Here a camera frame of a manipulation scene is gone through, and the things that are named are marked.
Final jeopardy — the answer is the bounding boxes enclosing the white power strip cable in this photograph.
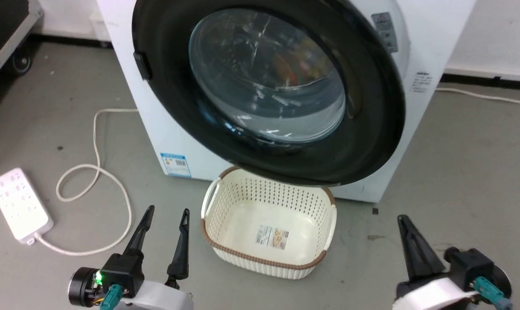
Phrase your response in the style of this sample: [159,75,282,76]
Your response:
[34,108,139,257]

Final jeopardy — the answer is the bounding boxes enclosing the black text warning sticker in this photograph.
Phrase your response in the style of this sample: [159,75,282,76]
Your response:
[410,72,433,94]

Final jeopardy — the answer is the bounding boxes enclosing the blue energy label sticker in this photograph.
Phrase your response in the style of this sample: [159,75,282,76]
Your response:
[160,152,192,178]

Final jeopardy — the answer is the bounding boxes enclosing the round black washing machine door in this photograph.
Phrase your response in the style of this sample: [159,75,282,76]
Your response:
[132,0,406,187]

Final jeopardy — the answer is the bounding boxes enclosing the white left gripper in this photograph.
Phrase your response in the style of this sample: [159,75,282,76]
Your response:
[121,205,195,310]

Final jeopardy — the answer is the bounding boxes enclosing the cream perforated laundry basket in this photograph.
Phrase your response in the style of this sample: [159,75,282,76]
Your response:
[201,166,338,280]

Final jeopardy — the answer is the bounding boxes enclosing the white power strip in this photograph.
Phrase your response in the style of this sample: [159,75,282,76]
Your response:
[0,167,54,245]

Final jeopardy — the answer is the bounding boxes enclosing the thin white floor cable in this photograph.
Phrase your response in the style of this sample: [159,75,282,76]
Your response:
[435,87,520,105]

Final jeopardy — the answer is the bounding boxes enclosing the teal camera cable plug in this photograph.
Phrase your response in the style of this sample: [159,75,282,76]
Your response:
[99,284,124,310]
[474,276,514,310]

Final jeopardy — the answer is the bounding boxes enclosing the teal right camera cable plug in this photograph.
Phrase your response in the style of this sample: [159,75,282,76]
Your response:
[474,276,514,310]

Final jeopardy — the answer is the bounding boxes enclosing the black wheeled equipment case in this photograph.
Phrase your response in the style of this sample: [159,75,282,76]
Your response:
[0,0,44,89]

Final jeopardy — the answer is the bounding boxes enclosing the paper label in basket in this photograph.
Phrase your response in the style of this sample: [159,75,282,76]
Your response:
[255,224,290,250]

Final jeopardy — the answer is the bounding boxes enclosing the orange clothing behind door glass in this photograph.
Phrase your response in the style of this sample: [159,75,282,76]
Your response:
[272,46,326,89]

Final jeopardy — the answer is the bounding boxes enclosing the grey sticker on washer front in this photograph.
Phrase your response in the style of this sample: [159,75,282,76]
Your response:
[371,12,399,53]

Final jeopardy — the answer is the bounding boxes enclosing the white front-load washing machine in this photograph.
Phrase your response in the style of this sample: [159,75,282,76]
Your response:
[97,0,477,203]

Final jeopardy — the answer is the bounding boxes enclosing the teal left camera cable plug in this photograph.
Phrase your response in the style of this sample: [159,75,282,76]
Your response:
[99,284,124,310]

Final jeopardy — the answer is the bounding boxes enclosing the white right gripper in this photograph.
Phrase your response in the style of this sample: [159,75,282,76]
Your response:
[391,214,481,310]

